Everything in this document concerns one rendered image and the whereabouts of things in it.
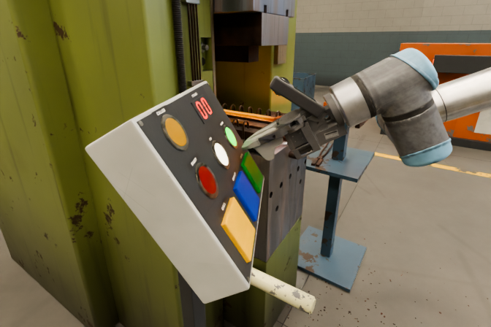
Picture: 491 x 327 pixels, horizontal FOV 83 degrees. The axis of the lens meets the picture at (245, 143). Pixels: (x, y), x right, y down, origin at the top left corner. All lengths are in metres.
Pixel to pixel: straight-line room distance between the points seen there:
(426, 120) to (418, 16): 7.86
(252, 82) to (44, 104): 0.82
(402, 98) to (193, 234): 0.42
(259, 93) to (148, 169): 1.03
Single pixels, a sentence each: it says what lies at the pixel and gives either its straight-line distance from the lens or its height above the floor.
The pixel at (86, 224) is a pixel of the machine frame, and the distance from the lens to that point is 1.31.
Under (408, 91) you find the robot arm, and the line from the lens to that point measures 0.56.
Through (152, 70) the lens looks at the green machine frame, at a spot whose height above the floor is 1.21.
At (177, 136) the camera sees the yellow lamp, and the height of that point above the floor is 1.16.
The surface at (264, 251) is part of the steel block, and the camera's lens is 1.15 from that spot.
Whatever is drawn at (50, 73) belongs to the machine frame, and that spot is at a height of 1.19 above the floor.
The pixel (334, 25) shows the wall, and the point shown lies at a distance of 8.74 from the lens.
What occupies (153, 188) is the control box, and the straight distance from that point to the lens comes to 0.37.
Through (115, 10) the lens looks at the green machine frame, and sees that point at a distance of 0.84.
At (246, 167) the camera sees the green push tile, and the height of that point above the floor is 1.03.
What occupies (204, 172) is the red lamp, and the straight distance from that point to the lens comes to 0.42.
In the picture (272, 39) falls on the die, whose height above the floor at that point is 1.29.
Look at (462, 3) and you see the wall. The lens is 8.44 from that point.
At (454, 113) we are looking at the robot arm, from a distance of 0.76.
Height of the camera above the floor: 1.29
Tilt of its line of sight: 20 degrees down
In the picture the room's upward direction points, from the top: straight up
